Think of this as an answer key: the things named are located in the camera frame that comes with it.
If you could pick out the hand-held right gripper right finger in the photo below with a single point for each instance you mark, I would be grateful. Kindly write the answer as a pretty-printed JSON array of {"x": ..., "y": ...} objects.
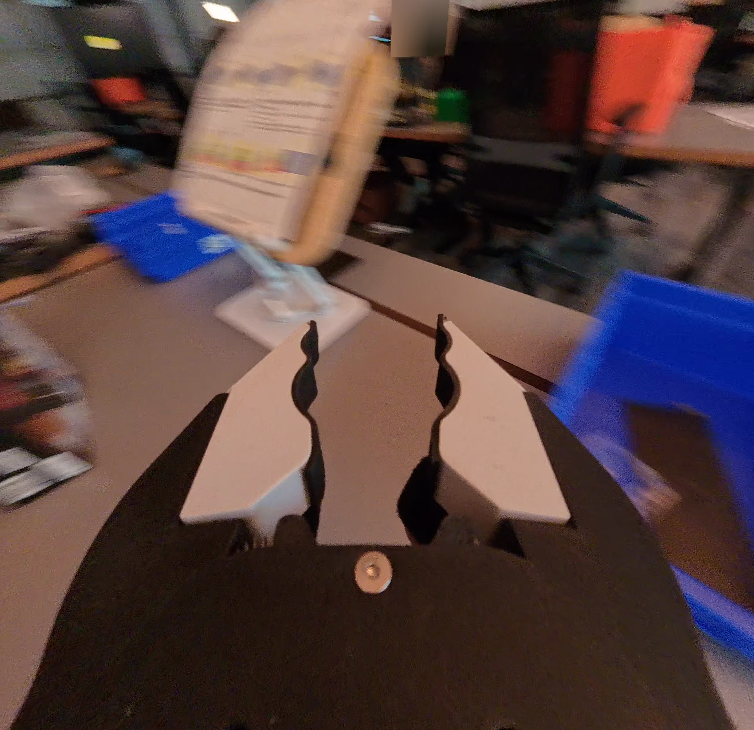
[{"x": 500, "y": 447}]

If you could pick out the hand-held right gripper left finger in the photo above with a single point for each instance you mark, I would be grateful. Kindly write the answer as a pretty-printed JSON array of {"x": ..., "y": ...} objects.
[{"x": 247, "y": 447}]

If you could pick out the black toy set box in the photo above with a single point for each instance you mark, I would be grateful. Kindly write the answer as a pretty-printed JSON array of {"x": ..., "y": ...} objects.
[{"x": 35, "y": 400}]

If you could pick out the grey desk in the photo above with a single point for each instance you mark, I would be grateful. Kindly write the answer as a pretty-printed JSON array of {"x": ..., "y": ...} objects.
[
  {"x": 147, "y": 359},
  {"x": 471, "y": 306}
]

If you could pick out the blue storage bin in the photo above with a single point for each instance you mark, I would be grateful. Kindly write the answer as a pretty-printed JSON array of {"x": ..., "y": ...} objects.
[{"x": 677, "y": 341}]

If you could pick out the blue bin with white label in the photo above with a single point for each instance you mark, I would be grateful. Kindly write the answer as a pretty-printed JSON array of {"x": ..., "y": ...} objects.
[{"x": 147, "y": 241}]

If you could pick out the black office chair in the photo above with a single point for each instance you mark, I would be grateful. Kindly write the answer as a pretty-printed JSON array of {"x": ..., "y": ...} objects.
[{"x": 530, "y": 182}]

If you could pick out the green bin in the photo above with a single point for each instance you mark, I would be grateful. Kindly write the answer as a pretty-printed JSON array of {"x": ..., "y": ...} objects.
[{"x": 452, "y": 105}]

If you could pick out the background table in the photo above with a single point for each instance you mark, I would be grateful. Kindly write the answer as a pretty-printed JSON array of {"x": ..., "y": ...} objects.
[{"x": 707, "y": 141}]

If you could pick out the orange cloth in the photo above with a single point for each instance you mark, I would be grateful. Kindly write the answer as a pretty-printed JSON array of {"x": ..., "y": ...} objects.
[{"x": 648, "y": 76}]

